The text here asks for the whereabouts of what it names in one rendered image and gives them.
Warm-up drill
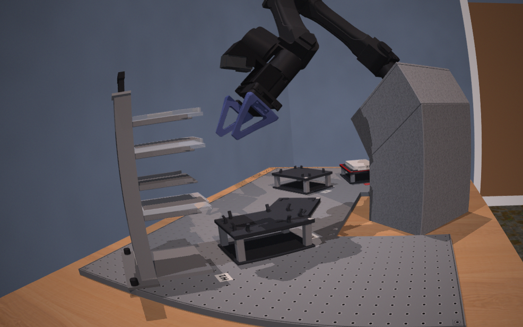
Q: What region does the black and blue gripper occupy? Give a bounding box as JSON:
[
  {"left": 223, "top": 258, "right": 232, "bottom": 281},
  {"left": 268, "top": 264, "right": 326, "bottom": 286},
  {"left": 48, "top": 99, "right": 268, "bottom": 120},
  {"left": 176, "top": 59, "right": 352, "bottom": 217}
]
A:
[{"left": 216, "top": 73, "right": 289, "bottom": 140}]

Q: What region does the translucent white rectangular plate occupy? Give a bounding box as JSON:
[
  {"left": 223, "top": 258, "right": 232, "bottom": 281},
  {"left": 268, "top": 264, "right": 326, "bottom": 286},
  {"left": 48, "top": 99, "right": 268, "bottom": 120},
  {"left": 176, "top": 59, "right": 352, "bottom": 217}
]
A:
[
  {"left": 141, "top": 192, "right": 212, "bottom": 216},
  {"left": 134, "top": 136, "right": 205, "bottom": 154}
]

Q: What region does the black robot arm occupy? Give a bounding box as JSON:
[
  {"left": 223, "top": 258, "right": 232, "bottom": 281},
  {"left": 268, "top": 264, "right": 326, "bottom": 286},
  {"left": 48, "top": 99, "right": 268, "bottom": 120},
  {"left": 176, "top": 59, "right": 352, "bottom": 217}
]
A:
[{"left": 220, "top": 0, "right": 400, "bottom": 91}]

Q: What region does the white multiwell plate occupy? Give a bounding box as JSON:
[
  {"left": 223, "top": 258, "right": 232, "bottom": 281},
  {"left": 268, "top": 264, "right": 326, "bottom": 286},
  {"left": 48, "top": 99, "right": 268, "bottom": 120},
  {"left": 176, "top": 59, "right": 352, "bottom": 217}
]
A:
[{"left": 132, "top": 107, "right": 203, "bottom": 122}]

